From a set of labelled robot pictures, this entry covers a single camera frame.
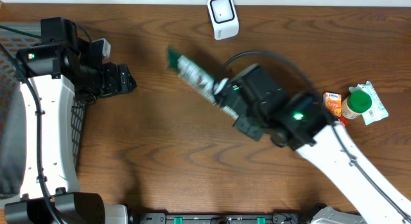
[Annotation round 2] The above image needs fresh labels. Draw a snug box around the white green packet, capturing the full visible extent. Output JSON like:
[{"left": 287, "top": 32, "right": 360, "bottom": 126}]
[{"left": 167, "top": 47, "right": 231, "bottom": 105}]

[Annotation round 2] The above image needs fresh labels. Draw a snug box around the orange tissue pack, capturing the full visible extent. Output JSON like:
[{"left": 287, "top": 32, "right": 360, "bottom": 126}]
[{"left": 323, "top": 92, "right": 342, "bottom": 117}]

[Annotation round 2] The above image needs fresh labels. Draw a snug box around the red orange stick packet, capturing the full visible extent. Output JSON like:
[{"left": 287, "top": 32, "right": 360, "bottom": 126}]
[{"left": 338, "top": 116, "right": 348, "bottom": 126}]

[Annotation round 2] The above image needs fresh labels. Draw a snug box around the light green tissue packet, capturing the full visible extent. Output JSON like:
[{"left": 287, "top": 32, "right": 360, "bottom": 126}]
[{"left": 349, "top": 81, "right": 389, "bottom": 125}]

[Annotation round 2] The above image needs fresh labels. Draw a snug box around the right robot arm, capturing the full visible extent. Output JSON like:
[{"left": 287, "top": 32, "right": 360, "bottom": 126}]
[{"left": 211, "top": 64, "right": 410, "bottom": 223}]

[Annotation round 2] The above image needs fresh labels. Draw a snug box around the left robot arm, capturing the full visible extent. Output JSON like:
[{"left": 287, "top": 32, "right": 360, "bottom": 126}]
[{"left": 4, "top": 17, "right": 138, "bottom": 223}]

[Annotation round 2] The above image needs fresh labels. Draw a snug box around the white barcode scanner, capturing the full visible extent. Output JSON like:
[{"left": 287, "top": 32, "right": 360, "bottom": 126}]
[{"left": 207, "top": 0, "right": 240, "bottom": 40}]

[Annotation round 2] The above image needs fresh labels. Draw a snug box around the grey plastic mesh basket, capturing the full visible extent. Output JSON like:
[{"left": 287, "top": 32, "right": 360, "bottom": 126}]
[{"left": 1, "top": 17, "right": 85, "bottom": 199}]

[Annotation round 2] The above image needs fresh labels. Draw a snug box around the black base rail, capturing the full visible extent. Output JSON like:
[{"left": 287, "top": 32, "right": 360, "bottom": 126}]
[{"left": 128, "top": 212, "right": 363, "bottom": 224}]

